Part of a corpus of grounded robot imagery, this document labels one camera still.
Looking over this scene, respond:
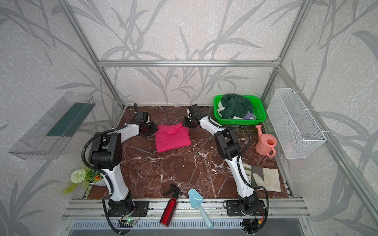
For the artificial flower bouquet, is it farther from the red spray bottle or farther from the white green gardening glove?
the white green gardening glove

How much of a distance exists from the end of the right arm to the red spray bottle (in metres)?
0.37

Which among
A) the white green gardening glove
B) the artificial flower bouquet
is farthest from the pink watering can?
the artificial flower bouquet

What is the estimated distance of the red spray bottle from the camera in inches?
27.1

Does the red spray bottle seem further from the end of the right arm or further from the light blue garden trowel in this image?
the end of the right arm

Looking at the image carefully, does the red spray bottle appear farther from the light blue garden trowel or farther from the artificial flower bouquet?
the artificial flower bouquet
